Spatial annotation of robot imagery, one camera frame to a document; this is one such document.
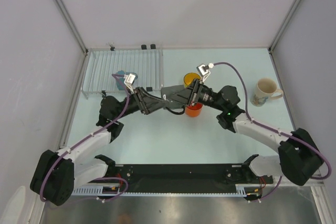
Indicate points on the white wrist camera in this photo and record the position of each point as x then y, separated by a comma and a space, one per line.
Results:
204, 71
129, 79

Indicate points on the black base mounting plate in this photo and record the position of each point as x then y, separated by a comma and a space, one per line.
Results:
187, 178

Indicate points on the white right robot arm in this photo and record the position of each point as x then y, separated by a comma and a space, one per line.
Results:
297, 158

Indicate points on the orange cup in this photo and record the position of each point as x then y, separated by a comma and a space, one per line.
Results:
193, 110

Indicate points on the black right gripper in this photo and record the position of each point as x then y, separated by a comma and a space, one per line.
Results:
195, 91

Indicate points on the beige patterned ceramic mug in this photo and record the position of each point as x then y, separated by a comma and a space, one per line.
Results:
265, 90

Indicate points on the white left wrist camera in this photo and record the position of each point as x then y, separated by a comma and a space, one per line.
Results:
129, 79

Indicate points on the slotted cable duct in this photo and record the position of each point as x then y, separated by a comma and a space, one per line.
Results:
101, 191

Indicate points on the light blue mug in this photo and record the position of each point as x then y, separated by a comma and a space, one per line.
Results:
123, 79

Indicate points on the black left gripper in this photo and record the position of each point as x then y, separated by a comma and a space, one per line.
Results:
146, 103

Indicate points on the grey mug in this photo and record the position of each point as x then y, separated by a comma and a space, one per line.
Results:
172, 106

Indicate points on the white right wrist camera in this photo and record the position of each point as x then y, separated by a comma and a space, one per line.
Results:
204, 71

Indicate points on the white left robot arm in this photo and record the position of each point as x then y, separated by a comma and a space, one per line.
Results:
58, 173

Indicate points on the clear acrylic dish rack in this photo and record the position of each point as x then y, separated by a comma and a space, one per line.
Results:
146, 63

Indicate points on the yellow mug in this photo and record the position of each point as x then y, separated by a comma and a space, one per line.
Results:
189, 79

